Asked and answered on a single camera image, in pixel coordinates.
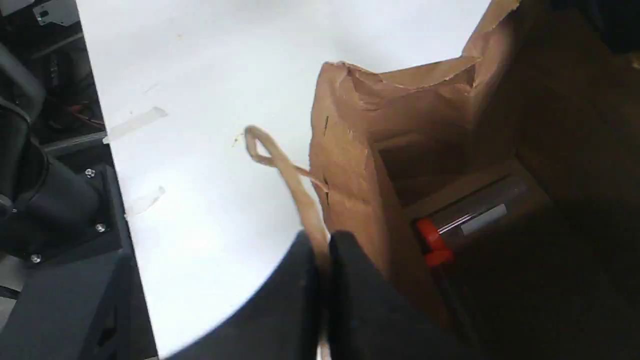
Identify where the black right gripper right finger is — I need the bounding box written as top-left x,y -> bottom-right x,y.
327,230 -> 480,360

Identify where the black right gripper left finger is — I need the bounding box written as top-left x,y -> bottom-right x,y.
171,231 -> 322,360

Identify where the clear box with red clips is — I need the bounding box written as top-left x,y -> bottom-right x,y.
414,176 -> 530,268

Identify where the brown paper bag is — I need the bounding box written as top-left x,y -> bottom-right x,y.
244,0 -> 639,360

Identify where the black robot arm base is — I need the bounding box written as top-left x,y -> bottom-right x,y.
0,0 -> 158,360

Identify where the clear tape strip lower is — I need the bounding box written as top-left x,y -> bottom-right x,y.
125,186 -> 166,219

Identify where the clear tape strip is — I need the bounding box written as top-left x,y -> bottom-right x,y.
102,106 -> 169,144
125,186 -> 166,219

